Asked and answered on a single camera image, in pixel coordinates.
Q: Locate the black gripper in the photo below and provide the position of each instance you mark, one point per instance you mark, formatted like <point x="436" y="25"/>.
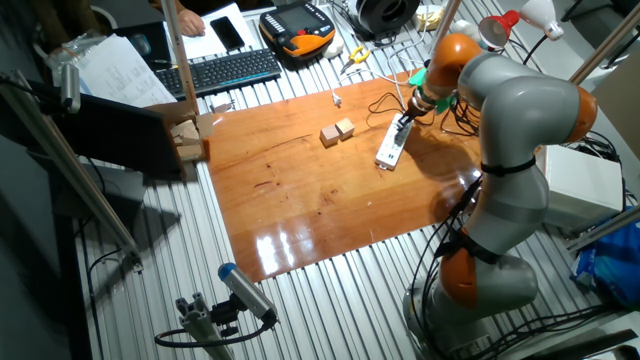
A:
<point x="416" y="112"/>

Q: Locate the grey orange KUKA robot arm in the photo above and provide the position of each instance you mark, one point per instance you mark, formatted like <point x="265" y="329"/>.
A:
<point x="520" y="115"/>

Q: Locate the white power strip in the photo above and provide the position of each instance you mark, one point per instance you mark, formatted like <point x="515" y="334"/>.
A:
<point x="394" y="142"/>

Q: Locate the small white plug adapter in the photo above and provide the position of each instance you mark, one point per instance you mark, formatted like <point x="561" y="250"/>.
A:
<point x="221" y="107"/>

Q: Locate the person's hand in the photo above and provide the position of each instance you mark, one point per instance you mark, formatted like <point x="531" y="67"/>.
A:
<point x="191" y="22"/>

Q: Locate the light wooden cube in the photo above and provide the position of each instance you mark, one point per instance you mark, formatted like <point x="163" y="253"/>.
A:
<point x="329" y="136"/>
<point x="345" y="129"/>

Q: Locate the white rounded object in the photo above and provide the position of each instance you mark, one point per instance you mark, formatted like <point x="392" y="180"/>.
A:
<point x="334" y="47"/>

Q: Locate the yellowish plastic bag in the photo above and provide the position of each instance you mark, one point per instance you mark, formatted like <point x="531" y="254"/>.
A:
<point x="429" y="19"/>

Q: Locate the black filament spool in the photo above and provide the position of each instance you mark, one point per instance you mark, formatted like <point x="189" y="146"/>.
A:
<point x="387" y="15"/>

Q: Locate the red desk lamp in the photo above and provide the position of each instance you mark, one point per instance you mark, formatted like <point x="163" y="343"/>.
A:
<point x="497" y="27"/>

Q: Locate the orange black teach pendant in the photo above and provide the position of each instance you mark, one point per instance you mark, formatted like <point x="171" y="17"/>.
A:
<point x="300" y="30"/>

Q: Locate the orange wooden board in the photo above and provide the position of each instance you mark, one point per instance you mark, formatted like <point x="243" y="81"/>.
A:
<point x="280" y="200"/>

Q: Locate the white desk lamp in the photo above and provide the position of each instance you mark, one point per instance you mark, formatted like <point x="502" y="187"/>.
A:
<point x="542" y="17"/>

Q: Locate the white storage box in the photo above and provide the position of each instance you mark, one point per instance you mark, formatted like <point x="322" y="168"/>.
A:
<point x="580" y="185"/>

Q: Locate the black computer keyboard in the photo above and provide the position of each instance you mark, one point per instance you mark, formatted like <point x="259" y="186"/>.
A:
<point x="225" y="70"/>

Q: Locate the black smartphone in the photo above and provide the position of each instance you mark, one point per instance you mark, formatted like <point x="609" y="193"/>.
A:
<point x="227" y="34"/>

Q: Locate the small wooden block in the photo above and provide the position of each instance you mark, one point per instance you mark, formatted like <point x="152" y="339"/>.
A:
<point x="185" y="131"/>
<point x="190" y="151"/>

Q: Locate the brown cardboard panel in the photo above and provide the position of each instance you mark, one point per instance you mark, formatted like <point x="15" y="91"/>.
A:
<point x="620" y="100"/>

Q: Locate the white paper sheet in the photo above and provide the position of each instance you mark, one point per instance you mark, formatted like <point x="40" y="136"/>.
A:
<point x="200" y="45"/>

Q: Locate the blue plastic bag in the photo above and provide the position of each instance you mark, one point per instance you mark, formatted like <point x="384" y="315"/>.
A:
<point x="610" y="260"/>

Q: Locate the black mouse pad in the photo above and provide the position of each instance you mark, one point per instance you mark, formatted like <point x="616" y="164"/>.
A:
<point x="155" y="37"/>

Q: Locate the dark computer mouse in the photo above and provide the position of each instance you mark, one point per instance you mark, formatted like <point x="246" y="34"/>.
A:
<point x="141" y="45"/>

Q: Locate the short aluminium profile stub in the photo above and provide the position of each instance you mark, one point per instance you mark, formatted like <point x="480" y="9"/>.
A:
<point x="200" y="330"/>

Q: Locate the printed paper stack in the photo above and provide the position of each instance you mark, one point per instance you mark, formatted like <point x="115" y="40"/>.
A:
<point x="115" y="70"/>

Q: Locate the black monitor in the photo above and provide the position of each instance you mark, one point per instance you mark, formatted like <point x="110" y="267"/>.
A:
<point x="110" y="135"/>

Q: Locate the clear plastic bag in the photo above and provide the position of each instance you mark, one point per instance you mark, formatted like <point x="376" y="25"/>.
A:
<point x="65" y="52"/>

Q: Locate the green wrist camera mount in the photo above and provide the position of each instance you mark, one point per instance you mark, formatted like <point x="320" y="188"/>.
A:
<point x="445" y="104"/>

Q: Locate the silver camera blue end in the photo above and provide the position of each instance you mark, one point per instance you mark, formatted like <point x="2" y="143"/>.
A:
<point x="247" y="292"/>

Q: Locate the black camera bracket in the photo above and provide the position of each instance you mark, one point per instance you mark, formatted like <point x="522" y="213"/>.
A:
<point x="225" y="315"/>

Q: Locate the silver depth camera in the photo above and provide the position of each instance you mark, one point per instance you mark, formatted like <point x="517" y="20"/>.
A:
<point x="70" y="87"/>

